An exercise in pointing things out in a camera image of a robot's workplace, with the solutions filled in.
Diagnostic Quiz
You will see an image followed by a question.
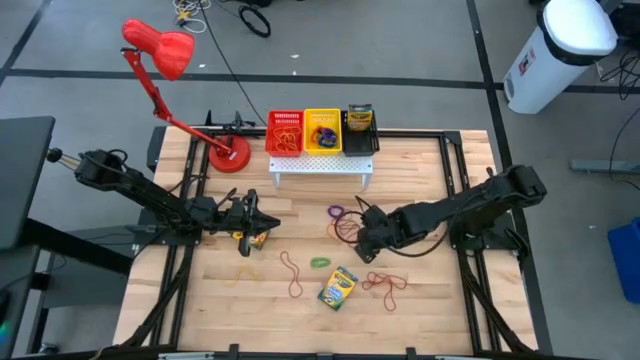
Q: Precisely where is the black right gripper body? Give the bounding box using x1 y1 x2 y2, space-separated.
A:
360 204 407 249

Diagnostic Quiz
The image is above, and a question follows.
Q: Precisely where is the black control box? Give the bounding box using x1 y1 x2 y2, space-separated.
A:
146 125 167 174

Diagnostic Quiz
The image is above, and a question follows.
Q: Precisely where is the yellow rubber band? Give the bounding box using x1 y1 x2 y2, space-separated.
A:
274 125 301 149
222 265 261 289

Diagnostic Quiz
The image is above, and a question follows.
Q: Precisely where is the black cable coil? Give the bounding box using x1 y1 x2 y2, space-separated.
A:
238 4 273 39

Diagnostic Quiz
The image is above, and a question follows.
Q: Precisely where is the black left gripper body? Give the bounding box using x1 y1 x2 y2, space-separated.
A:
224 188 261 236

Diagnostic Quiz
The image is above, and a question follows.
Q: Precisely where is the yellow plastic basket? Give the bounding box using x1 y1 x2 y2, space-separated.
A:
303 108 344 157

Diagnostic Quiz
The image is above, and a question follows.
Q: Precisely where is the black floor cable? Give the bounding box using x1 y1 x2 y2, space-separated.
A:
198 0 269 126

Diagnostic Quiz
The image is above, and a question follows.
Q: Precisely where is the blue plastic bin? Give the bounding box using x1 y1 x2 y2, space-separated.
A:
607 216 640 305

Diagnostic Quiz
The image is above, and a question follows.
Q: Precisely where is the red desk lamp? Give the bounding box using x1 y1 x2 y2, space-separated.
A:
121 18 252 175

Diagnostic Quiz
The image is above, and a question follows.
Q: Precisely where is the white yellow cable bundle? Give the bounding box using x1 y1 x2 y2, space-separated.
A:
172 0 211 35

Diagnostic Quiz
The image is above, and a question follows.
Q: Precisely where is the white trash bin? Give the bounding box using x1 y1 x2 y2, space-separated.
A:
502 0 620 115

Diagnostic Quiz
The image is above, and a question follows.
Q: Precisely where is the white perforated riser shelf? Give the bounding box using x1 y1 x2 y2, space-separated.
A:
268 153 375 191

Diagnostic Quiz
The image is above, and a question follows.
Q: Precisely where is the red plastic basket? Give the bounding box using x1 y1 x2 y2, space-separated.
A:
264 110 305 158

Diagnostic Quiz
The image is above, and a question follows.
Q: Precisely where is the red rubber band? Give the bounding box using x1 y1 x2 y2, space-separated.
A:
382 284 400 312
279 249 305 299
361 271 409 292
327 219 354 242
339 214 362 245
272 127 303 153

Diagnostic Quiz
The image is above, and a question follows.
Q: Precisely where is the orange rubber band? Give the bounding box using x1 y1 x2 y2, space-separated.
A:
272 124 301 153

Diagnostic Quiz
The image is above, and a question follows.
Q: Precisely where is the black plastic basket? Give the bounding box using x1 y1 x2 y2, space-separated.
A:
341 110 381 158

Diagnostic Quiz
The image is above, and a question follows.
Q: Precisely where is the yellow cord with black knob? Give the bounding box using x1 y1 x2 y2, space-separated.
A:
46 147 84 169

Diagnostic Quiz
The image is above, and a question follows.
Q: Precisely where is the black side desk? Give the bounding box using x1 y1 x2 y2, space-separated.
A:
0 115 135 360

